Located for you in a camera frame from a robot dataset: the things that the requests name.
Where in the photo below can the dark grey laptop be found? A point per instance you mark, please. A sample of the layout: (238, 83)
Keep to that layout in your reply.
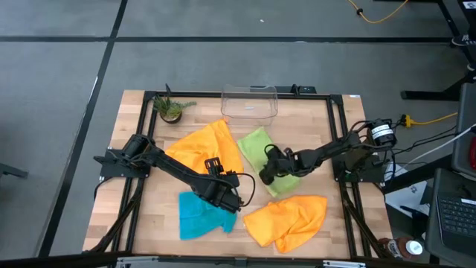
(457, 219)

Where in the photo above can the black furniture foot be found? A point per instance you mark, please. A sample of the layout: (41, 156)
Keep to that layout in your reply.
(11, 170)

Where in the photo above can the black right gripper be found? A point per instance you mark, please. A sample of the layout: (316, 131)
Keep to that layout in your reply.
(284, 162)

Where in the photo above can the black aluminium table frame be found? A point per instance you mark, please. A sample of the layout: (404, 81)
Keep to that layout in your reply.
(201, 94)

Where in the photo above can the small potted green plant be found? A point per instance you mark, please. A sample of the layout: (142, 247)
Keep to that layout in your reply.
(170, 111)

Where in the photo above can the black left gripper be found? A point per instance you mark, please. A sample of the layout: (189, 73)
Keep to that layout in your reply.
(223, 195)

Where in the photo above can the clear plastic bin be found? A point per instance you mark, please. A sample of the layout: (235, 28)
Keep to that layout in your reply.
(249, 111)

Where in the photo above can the teal microfiber towel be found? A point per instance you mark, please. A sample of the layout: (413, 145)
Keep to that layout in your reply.
(193, 219)

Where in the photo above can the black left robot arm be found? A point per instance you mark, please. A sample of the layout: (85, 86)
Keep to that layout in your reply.
(171, 164)

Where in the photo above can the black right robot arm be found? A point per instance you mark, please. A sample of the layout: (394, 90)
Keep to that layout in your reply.
(327, 150)

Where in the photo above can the brown bottle white cap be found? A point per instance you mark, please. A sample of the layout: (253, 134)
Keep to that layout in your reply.
(399, 247)

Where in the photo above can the silver metal bracket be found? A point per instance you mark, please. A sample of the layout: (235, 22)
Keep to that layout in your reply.
(342, 264)
(137, 262)

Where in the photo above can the black rig crossbar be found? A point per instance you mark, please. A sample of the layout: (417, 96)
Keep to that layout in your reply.
(56, 260)

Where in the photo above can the red object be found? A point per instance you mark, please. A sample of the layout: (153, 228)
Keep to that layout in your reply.
(473, 152)

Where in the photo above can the orange microfiber towel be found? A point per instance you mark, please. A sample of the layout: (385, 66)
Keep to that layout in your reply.
(286, 219)
(201, 145)

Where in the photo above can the black desk stand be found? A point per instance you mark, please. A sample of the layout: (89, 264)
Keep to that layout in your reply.
(427, 95)

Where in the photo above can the green microfiber towel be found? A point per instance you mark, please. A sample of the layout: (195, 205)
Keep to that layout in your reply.
(254, 145)

